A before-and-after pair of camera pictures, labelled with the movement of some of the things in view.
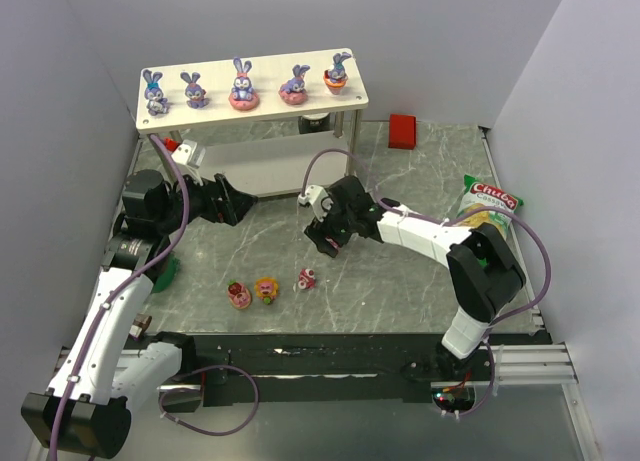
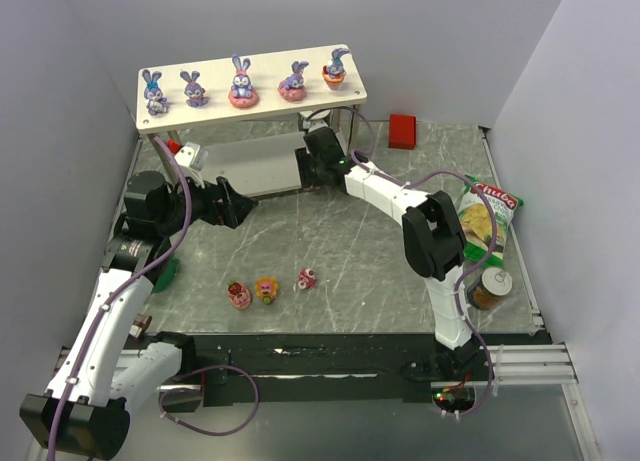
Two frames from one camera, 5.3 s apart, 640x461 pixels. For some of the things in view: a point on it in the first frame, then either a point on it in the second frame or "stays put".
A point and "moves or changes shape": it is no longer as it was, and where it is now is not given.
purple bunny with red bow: (194, 92) stays put
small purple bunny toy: (154, 93) stays put
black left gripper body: (223, 199) stays put
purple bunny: (336, 78) moves or changes shape
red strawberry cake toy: (306, 278) stays put
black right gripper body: (329, 229) → (304, 167)
